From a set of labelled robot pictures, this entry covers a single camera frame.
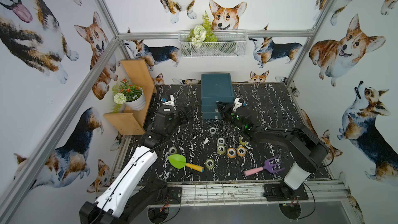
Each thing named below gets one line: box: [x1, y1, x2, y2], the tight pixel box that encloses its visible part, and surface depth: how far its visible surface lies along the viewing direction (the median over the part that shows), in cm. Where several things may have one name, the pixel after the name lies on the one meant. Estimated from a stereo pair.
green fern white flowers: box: [185, 10, 218, 48], surface depth 82 cm
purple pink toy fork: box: [244, 155, 286, 177], surface depth 84 cm
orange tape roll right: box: [236, 146, 248, 157], surface depth 90 cm
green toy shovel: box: [167, 154, 205, 173], surface depth 85 cm
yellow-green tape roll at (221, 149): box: [217, 145, 226, 154], surface depth 90 cm
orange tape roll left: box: [226, 147, 237, 159], surface depth 89 cm
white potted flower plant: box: [111, 77, 146, 114], surface depth 91 cm
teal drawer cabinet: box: [200, 73, 235, 120], surface depth 93 cm
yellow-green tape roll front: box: [205, 158, 215, 169], surface depth 85 cm
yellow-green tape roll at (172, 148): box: [168, 146, 178, 155], surface depth 90 cm
